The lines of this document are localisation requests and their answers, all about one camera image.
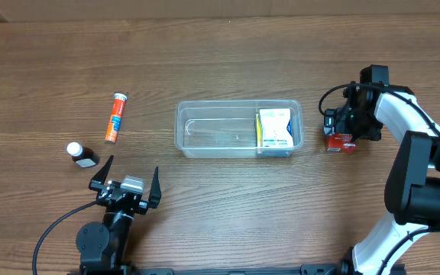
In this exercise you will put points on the dark medicine bottle white cap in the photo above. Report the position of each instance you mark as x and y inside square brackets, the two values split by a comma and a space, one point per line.
[82, 156]

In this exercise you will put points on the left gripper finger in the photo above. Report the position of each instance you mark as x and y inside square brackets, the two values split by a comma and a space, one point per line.
[155, 191]
[101, 175]

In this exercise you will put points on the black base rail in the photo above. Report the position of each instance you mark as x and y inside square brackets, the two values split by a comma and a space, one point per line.
[305, 269]

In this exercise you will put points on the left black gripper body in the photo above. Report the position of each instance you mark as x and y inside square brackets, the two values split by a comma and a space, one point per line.
[143, 205]

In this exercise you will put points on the blue medicine box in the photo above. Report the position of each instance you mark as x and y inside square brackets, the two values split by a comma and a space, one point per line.
[258, 133]

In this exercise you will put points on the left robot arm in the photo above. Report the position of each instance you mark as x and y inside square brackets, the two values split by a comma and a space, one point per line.
[102, 245]

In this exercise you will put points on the white medicine box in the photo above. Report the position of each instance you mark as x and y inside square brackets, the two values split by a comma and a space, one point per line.
[275, 127]

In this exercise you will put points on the orange effervescent tablet tube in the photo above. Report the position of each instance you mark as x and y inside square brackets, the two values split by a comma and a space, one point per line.
[115, 118]

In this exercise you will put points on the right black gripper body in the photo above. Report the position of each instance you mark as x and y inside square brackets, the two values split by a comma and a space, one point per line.
[358, 122]

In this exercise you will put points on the red medicine box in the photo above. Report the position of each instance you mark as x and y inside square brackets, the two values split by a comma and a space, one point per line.
[339, 143]

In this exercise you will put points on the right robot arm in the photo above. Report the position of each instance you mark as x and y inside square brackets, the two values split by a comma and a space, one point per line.
[412, 189]

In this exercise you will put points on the clear plastic container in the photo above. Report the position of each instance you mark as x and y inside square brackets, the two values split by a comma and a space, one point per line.
[226, 128]

